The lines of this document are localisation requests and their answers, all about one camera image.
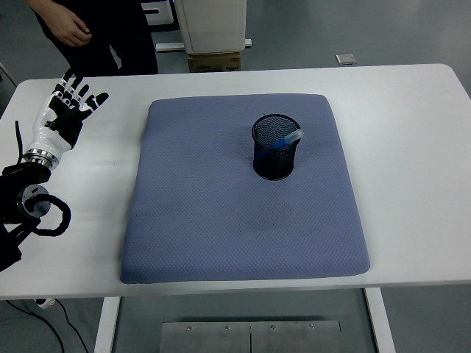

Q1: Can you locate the black floor cable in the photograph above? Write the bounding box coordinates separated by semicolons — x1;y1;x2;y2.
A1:
0;299;65;353
54;298;90;353

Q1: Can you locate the blue-grey textured mat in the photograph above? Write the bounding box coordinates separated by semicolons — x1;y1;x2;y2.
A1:
119;93;371;285

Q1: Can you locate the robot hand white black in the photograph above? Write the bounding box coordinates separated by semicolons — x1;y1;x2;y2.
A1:
26;68;110;154

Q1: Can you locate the person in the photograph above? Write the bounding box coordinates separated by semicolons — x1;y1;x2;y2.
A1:
32;0;159;78

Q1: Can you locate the white box-shaped appliance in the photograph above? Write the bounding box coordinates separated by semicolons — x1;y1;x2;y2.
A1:
141;0;177;26

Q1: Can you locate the brown cardboard box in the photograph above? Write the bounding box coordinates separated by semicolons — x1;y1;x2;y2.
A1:
187;51;243;74

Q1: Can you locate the person's hand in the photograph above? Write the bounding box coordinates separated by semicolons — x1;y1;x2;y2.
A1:
43;7;93;48

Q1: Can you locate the white pedestal cabinet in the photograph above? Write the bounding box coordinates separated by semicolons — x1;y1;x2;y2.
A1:
155;0;253;54

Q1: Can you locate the blue marker pen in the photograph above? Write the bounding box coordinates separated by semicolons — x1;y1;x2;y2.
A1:
257;128;305;163

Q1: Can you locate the white table leg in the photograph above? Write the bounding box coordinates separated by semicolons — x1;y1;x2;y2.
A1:
93;296;121;353
364;288;397;353

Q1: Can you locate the black mesh pen holder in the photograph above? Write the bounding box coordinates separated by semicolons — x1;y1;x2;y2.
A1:
251;113;302;181

